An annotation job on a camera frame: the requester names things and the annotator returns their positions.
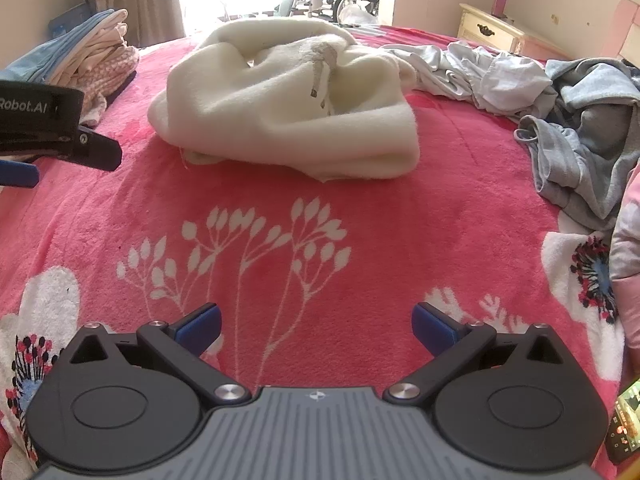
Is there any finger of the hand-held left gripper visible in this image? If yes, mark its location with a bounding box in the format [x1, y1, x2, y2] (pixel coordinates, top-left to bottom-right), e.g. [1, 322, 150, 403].
[75, 128, 124, 171]
[0, 159, 40, 189]

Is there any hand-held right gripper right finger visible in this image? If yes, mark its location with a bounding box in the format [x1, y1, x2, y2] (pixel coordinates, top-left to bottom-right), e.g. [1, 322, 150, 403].
[385, 302, 573, 406]

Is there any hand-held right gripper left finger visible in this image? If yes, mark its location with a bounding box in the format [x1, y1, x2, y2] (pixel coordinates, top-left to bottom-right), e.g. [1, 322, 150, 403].
[67, 302, 253, 408]

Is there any cream sweater with deer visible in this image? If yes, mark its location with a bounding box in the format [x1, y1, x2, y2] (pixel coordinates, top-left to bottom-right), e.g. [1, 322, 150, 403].
[147, 16, 421, 182]

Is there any blue folded garment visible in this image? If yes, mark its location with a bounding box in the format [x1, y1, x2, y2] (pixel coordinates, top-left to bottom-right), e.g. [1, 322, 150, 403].
[4, 9, 116, 83]

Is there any black folded garment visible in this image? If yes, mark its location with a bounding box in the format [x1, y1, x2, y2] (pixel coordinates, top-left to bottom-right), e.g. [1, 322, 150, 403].
[100, 70, 137, 109]

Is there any light pink folded garment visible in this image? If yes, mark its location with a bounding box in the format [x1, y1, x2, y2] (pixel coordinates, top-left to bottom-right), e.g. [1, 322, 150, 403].
[47, 10, 129, 86]

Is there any dark blue box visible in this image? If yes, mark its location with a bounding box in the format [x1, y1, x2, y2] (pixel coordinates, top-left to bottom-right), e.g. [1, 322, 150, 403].
[48, 2, 92, 31]

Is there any pink floral blanket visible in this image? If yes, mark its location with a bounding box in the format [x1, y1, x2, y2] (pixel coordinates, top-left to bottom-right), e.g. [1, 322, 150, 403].
[0, 25, 628, 480]

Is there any pink quilt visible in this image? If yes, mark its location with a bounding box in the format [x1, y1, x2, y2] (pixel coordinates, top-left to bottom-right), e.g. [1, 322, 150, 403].
[610, 165, 640, 341]

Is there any smartphone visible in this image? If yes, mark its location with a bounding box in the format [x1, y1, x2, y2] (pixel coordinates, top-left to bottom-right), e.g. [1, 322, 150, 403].
[605, 379, 640, 465]

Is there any grey hoodie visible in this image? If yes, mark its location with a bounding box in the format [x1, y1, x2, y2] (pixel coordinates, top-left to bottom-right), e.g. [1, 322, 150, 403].
[515, 57, 640, 233]

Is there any white plastic bag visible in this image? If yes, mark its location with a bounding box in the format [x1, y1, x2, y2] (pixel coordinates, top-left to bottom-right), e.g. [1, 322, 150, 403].
[340, 2, 379, 26]

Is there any cream nightstand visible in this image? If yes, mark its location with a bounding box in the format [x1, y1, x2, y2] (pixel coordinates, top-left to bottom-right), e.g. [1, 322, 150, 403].
[457, 3, 572, 59]

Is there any pink padded headboard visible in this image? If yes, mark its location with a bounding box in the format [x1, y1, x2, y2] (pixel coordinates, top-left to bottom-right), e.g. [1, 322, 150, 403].
[617, 0, 640, 68]

